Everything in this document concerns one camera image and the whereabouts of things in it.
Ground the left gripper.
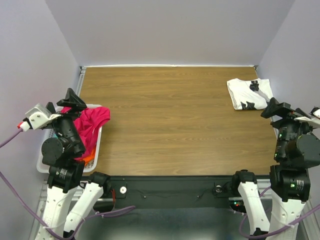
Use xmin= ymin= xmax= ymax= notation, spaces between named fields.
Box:
xmin=48 ymin=86 xmax=89 ymax=151

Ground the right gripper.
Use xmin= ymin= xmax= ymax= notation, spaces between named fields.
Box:
xmin=261 ymin=95 xmax=320 ymax=161

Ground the white t shirt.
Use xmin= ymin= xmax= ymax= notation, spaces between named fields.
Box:
xmin=226 ymin=78 xmax=273 ymax=111

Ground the pink t shirt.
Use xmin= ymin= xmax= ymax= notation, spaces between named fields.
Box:
xmin=73 ymin=106 xmax=111 ymax=161

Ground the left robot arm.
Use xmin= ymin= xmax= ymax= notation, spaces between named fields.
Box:
xmin=35 ymin=88 xmax=111 ymax=240

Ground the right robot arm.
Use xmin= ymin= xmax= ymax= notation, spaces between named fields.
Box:
xmin=230 ymin=97 xmax=320 ymax=240

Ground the white plastic laundry basket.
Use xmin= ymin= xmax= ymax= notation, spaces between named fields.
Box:
xmin=36 ymin=103 xmax=105 ymax=174

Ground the orange t shirt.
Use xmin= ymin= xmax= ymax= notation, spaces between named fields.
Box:
xmin=81 ymin=146 xmax=96 ymax=166

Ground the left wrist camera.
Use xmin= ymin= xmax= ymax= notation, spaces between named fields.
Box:
xmin=17 ymin=103 xmax=62 ymax=132

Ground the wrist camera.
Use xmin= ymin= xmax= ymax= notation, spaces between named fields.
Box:
xmin=17 ymin=103 xmax=62 ymax=132
xmin=294 ymin=107 xmax=320 ymax=129

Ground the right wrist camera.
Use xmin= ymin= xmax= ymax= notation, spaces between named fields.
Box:
xmin=294 ymin=107 xmax=320 ymax=129

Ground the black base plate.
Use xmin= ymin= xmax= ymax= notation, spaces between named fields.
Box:
xmin=82 ymin=174 xmax=276 ymax=216

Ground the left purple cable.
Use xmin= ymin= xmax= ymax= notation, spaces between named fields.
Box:
xmin=0 ymin=128 xmax=137 ymax=240

